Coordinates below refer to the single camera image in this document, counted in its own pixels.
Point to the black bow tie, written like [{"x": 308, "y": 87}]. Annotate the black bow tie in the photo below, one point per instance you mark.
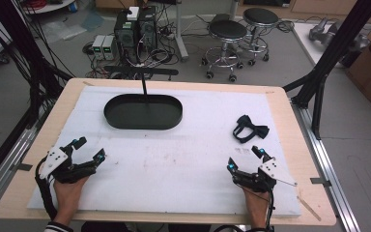
[{"x": 257, "y": 130}]

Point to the white round table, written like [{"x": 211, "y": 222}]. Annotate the white round table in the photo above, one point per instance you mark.
[{"x": 50, "y": 5}]

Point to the black oval tray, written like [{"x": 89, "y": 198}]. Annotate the black oval tray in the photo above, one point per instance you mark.
[{"x": 130, "y": 114}]

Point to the person's right hand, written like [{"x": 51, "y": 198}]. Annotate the person's right hand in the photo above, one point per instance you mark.
[{"x": 254, "y": 206}]

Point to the aluminium rail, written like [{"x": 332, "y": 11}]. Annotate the aluminium rail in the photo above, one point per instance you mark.
[
  {"x": 6, "y": 164},
  {"x": 325, "y": 167}
]

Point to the grey desk leg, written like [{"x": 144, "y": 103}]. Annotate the grey desk leg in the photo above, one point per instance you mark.
[{"x": 181, "y": 35}]

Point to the black computer tower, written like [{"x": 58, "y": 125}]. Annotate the black computer tower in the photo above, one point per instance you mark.
[
  {"x": 148, "y": 30},
  {"x": 125, "y": 32}
]

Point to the dark tape strip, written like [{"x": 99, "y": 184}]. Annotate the dark tape strip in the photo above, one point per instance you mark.
[
  {"x": 24, "y": 167},
  {"x": 320, "y": 181}
]

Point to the grey device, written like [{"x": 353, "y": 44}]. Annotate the grey device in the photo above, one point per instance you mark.
[{"x": 325, "y": 30}]

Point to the thin wooden stick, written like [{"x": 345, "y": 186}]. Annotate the thin wooden stick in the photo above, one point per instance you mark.
[{"x": 309, "y": 208}]

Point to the person's left hand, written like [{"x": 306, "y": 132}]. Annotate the person's left hand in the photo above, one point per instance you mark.
[{"x": 67, "y": 196}]

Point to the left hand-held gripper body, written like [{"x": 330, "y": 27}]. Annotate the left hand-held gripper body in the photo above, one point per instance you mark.
[{"x": 58, "y": 159}]

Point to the black round stool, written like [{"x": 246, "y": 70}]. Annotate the black round stool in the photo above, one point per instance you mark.
[
  {"x": 260, "y": 16},
  {"x": 228, "y": 30}
]

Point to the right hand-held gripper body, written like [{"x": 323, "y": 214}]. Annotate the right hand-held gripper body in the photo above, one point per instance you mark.
[{"x": 264, "y": 175}]

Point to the white box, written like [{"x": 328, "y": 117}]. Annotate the white box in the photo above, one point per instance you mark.
[{"x": 133, "y": 13}]

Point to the grey power supply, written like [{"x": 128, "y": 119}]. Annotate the grey power supply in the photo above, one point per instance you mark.
[
  {"x": 108, "y": 47},
  {"x": 98, "y": 46}
]

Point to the black camera stand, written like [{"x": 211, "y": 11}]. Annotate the black camera stand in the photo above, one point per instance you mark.
[{"x": 141, "y": 71}]

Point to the white foam mat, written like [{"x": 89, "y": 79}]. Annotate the white foam mat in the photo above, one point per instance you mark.
[{"x": 174, "y": 161}]

